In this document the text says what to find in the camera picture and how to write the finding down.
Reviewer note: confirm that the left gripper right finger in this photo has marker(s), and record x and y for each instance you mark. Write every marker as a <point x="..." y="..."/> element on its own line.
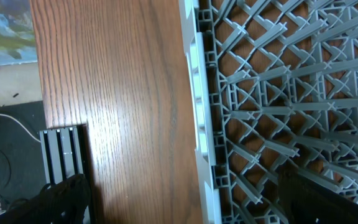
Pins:
<point x="305" y="201"/>

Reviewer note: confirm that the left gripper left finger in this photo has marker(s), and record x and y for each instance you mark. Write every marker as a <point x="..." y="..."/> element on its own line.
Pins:
<point x="65" y="202"/>

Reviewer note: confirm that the black floor mat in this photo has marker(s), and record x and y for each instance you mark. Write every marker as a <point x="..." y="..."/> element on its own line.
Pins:
<point x="22" y="172"/>

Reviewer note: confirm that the grey plastic dish rack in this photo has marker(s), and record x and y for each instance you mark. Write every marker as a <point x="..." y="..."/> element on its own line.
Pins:
<point x="274" y="85"/>

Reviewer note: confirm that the colourful floor mat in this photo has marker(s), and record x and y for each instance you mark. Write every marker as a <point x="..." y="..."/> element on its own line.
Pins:
<point x="17" y="39"/>

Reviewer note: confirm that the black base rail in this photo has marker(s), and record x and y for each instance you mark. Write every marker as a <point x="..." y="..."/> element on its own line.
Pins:
<point x="64" y="154"/>

